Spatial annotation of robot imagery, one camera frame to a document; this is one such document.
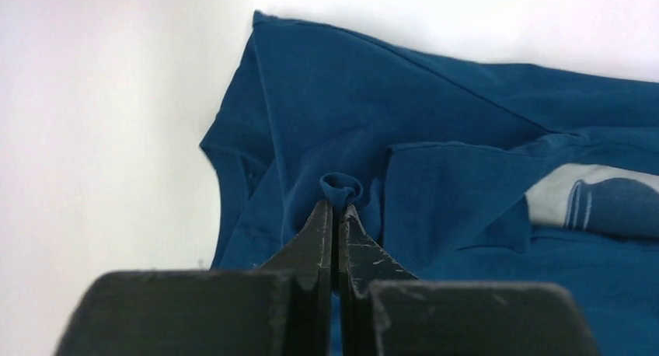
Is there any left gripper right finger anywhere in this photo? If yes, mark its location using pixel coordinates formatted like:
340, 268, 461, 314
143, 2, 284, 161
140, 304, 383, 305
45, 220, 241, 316
338, 206, 599, 356

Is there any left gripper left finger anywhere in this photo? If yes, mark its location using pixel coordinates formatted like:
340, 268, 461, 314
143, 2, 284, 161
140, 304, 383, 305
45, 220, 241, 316
56, 201, 333, 355

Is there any blue mickey print t-shirt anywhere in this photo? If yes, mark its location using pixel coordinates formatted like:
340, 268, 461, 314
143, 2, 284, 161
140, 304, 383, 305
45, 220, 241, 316
200, 12, 658, 355

